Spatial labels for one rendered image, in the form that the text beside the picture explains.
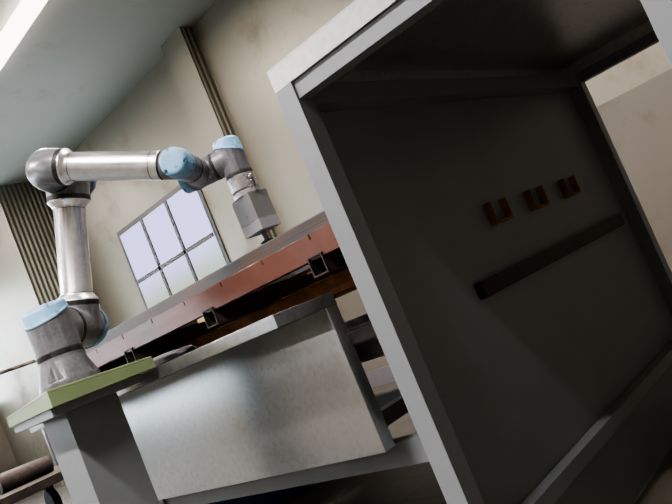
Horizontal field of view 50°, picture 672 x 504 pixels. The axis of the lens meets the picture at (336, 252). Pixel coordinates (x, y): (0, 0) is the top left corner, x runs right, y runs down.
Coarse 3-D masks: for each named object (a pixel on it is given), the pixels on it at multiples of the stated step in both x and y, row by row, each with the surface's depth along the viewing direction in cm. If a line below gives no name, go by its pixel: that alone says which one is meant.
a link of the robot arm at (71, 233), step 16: (48, 192) 193; (64, 192) 193; (80, 192) 195; (64, 208) 194; (80, 208) 196; (64, 224) 194; (80, 224) 196; (64, 240) 194; (80, 240) 195; (64, 256) 193; (80, 256) 194; (64, 272) 193; (80, 272) 194; (64, 288) 193; (80, 288) 193; (80, 304) 191; (96, 304) 195; (96, 320) 194; (96, 336) 194
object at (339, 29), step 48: (384, 0) 103; (480, 0) 128; (528, 0) 139; (576, 0) 152; (624, 0) 168; (384, 48) 132; (432, 48) 144; (480, 48) 158; (528, 48) 176; (576, 48) 197
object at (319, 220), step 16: (304, 224) 173; (320, 224) 170; (272, 240) 181; (288, 240) 178; (256, 256) 186; (224, 272) 195; (192, 288) 206; (160, 304) 217; (176, 304) 212; (128, 320) 230; (144, 320) 224; (112, 336) 238
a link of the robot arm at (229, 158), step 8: (224, 136) 188; (232, 136) 189; (216, 144) 188; (224, 144) 187; (232, 144) 188; (240, 144) 190; (216, 152) 188; (224, 152) 187; (232, 152) 187; (240, 152) 188; (216, 160) 188; (224, 160) 187; (232, 160) 187; (240, 160) 187; (248, 160) 190; (216, 168) 188; (224, 168) 188; (232, 168) 187; (240, 168) 187; (248, 168) 188; (224, 176) 190; (232, 176) 187
